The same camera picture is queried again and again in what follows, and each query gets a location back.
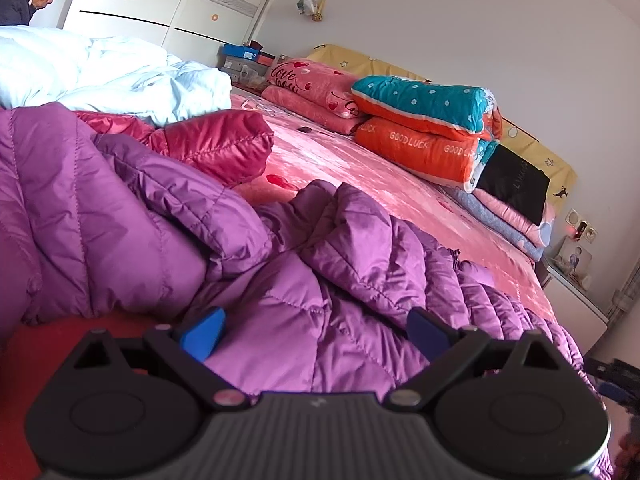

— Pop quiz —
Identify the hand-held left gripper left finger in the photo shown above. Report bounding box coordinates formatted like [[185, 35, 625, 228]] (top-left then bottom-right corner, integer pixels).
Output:
[[71, 307, 246, 408]]

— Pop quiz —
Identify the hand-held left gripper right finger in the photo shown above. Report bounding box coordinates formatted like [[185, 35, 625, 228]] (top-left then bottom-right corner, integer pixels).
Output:
[[387, 307, 566, 408]]

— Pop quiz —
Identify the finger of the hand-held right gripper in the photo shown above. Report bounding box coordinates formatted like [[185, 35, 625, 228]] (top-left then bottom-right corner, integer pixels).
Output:
[[598, 384, 640, 416], [586, 358, 640, 386]]

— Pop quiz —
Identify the purple down jacket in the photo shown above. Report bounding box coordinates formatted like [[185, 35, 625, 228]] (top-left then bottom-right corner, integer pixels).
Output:
[[0, 102, 616, 480]]

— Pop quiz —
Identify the grey radiator pipe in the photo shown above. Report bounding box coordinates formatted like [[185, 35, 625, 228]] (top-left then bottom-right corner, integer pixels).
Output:
[[607, 280, 640, 322]]

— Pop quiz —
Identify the white nightstand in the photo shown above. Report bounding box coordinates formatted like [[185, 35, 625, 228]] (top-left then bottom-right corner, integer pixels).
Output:
[[535, 255, 612, 357]]

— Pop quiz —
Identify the stack of pink blue quilts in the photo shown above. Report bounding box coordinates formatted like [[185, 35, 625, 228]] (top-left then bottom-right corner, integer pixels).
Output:
[[440, 180, 557, 262]]

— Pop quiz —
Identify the black cloth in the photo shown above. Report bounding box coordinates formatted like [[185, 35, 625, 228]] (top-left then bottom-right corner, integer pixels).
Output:
[[472, 144, 552, 227]]

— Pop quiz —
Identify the orange folded quilt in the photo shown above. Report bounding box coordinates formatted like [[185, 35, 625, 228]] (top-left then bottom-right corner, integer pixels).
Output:
[[352, 117, 501, 194]]

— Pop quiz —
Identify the dark red down jacket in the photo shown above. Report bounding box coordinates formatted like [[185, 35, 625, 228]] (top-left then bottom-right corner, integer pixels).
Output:
[[75, 107, 276, 189]]

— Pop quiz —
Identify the yellow headboard cover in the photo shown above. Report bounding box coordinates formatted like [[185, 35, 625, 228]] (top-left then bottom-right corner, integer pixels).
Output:
[[305, 44, 578, 217]]

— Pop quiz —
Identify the teal dotted folded quilt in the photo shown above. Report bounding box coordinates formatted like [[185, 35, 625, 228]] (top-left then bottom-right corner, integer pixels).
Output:
[[350, 75, 503, 142]]

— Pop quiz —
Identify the pink heart-print folded blanket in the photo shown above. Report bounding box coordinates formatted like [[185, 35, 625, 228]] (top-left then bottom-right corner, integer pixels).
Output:
[[260, 57, 372, 136]]

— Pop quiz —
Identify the stack of shoe boxes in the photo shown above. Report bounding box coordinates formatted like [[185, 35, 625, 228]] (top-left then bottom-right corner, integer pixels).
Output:
[[217, 42, 277, 87]]

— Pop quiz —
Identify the light blue down jacket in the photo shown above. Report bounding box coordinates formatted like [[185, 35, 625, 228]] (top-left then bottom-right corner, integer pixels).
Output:
[[0, 25, 233, 128]]

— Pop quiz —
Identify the white wardrobe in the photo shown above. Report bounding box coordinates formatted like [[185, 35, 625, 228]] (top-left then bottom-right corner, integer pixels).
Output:
[[60, 0, 292, 69]]

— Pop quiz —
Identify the photo frame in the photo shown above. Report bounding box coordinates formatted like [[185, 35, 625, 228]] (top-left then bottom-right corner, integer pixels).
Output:
[[555, 245, 594, 282]]

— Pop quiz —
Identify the wall socket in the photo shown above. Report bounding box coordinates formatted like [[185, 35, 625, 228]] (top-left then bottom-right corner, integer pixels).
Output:
[[565, 207, 599, 244]]

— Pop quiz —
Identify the wall ornament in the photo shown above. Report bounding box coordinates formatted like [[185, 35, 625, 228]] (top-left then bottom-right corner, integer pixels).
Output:
[[296, 0, 334, 24]]

